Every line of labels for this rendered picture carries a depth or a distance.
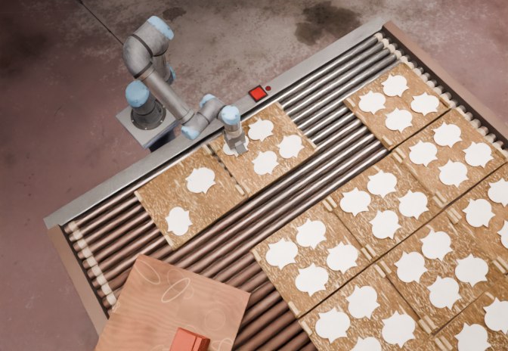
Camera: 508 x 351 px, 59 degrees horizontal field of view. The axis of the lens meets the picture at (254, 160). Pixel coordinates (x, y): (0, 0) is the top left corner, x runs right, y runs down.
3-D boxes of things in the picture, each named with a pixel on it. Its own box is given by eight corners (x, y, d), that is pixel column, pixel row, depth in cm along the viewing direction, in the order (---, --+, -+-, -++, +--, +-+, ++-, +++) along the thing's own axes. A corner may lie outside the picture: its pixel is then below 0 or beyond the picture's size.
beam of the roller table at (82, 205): (48, 222, 214) (41, 218, 209) (376, 22, 259) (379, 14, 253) (55, 236, 211) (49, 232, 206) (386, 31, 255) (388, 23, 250)
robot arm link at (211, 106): (192, 107, 193) (211, 120, 190) (209, 89, 196) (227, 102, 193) (195, 116, 200) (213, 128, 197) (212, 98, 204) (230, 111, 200)
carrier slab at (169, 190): (134, 193, 212) (133, 192, 210) (205, 145, 221) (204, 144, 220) (174, 251, 199) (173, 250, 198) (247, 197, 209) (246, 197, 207)
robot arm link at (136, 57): (112, 52, 169) (197, 142, 188) (133, 33, 172) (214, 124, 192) (106, 56, 179) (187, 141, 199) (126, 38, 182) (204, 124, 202)
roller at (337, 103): (84, 262, 203) (80, 260, 199) (403, 57, 245) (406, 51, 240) (88, 271, 201) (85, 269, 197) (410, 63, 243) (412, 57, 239)
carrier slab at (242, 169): (209, 144, 221) (209, 143, 220) (275, 103, 230) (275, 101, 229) (249, 198, 208) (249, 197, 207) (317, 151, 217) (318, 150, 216)
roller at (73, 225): (66, 228, 211) (61, 225, 206) (379, 35, 252) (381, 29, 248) (70, 236, 209) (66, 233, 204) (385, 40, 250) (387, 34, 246)
